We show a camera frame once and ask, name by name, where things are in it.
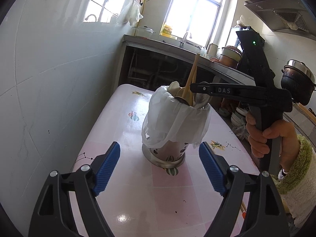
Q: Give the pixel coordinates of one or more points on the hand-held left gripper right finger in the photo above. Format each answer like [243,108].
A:
[212,170]

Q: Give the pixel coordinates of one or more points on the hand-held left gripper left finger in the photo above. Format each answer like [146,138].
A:
[107,170]

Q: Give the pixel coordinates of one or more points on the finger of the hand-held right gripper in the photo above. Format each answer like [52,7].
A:
[214,90]

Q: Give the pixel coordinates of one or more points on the metal spoon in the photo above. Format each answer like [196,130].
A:
[182,101]
[201,100]

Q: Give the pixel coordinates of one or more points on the yellowish ceramic spoon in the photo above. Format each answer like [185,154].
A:
[182,93]

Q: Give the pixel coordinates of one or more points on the off-white ceramic spoon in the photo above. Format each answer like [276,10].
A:
[174,88]

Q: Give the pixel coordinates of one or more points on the perforated metal utensil holder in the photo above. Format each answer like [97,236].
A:
[167,155]

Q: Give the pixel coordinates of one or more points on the white plastic bag liner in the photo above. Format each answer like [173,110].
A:
[172,121]

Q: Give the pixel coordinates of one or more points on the person's right forearm green sleeve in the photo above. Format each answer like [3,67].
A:
[301,182]

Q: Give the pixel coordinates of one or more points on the person's right hand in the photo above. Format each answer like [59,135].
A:
[288,133]

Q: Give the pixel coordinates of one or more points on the pink patterned tablecloth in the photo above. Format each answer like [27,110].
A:
[123,140]

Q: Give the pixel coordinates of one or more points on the large steel pot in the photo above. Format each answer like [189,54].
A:
[298,81]

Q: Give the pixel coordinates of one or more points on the brown clay pot stack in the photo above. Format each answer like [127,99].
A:
[229,55]

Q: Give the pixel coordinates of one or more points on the stack of white bowls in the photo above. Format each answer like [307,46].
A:
[238,121]

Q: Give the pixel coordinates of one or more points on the white jug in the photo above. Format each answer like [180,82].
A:
[212,51]

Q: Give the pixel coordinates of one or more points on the metal sink faucet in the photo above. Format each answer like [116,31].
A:
[184,39]

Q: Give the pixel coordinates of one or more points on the yellow oil bottle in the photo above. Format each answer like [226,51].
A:
[166,30]

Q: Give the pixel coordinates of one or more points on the kitchen window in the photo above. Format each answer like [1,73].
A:
[195,12]

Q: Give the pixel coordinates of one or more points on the steel range hood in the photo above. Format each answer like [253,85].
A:
[281,14]

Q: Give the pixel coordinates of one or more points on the white pot with lid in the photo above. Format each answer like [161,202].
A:
[143,31]

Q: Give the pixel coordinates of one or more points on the hanging clear plastic bag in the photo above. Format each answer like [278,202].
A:
[134,13]

